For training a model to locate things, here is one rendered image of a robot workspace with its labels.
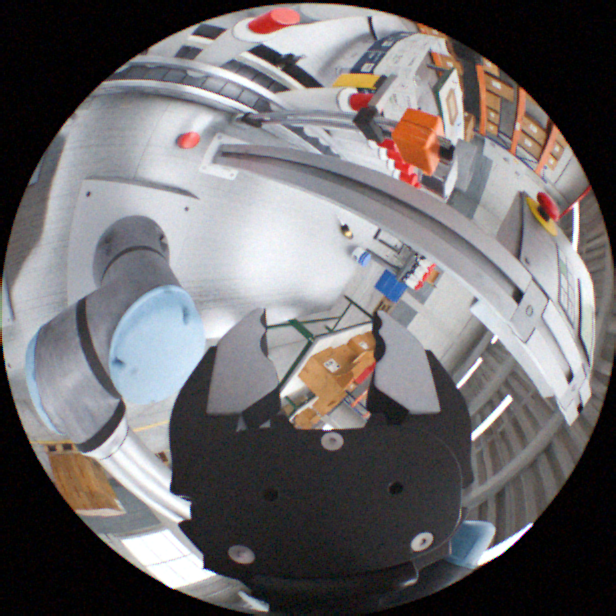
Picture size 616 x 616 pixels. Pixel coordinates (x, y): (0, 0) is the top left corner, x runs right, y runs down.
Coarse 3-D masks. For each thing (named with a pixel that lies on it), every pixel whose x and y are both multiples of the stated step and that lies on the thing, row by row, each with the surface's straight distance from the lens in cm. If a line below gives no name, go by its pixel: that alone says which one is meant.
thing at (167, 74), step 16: (192, 48) 42; (224, 64) 42; (240, 64) 43; (112, 80) 43; (160, 80) 40; (176, 80) 39; (192, 80) 39; (208, 80) 40; (256, 80) 43; (272, 80) 45; (224, 96) 40; (240, 96) 41; (256, 96) 43; (288, 128) 47; (320, 144) 53
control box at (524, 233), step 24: (528, 216) 26; (504, 240) 26; (528, 240) 21; (552, 240) 27; (528, 264) 19; (552, 264) 23; (576, 264) 32; (552, 288) 21; (576, 288) 28; (480, 312) 24; (576, 312) 25; (504, 336) 25; (576, 336) 24; (528, 360) 27
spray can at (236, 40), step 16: (272, 16) 23; (288, 16) 24; (224, 32) 28; (240, 32) 25; (256, 32) 25; (272, 32) 26; (208, 48) 31; (224, 48) 28; (240, 48) 28; (208, 64) 33
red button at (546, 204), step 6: (540, 192) 29; (540, 198) 28; (546, 198) 28; (540, 204) 28; (546, 204) 28; (552, 204) 29; (540, 210) 29; (546, 210) 28; (552, 210) 28; (546, 216) 29; (552, 216) 28; (558, 216) 29
